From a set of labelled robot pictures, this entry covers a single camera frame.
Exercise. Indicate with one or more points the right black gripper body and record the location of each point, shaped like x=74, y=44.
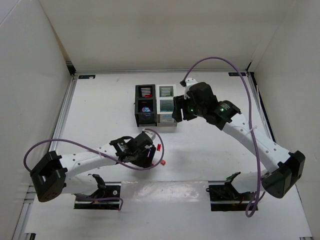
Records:
x=182, y=110

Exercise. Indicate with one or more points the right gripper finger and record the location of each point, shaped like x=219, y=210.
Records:
x=178, y=108
x=188, y=114

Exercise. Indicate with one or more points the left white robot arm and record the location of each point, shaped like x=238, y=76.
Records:
x=56, y=174

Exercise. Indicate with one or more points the right blue label sticker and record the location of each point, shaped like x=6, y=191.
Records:
x=234, y=74

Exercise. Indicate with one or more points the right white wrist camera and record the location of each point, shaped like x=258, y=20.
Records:
x=187, y=83

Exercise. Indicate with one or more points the aluminium frame rail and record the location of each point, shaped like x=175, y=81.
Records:
x=62, y=118
x=260, y=105

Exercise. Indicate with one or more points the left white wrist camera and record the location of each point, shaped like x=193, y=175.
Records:
x=149, y=133

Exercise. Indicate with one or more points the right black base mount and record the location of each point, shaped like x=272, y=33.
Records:
x=225, y=198

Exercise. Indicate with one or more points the purple lotus flower lego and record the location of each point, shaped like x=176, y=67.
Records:
x=146, y=109

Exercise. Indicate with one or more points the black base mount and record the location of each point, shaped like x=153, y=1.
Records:
x=225, y=198
x=104, y=198

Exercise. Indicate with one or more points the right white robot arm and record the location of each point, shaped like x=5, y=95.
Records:
x=284, y=168

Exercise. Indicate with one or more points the right aluminium frame rail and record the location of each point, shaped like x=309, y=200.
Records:
x=260, y=105

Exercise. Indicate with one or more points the left aluminium frame rail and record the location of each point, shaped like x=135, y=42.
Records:
x=62, y=118

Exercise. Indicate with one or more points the black slotted container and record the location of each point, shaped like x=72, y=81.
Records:
x=145, y=118

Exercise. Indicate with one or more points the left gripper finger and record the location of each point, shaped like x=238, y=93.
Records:
x=143, y=163
x=151, y=152

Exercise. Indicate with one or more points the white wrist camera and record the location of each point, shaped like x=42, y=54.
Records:
x=187, y=83
x=149, y=133

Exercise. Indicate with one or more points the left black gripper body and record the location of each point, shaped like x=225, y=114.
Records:
x=148, y=155

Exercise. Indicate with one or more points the white slotted container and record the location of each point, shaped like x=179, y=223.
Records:
x=165, y=94

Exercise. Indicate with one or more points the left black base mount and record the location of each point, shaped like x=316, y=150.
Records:
x=104, y=198

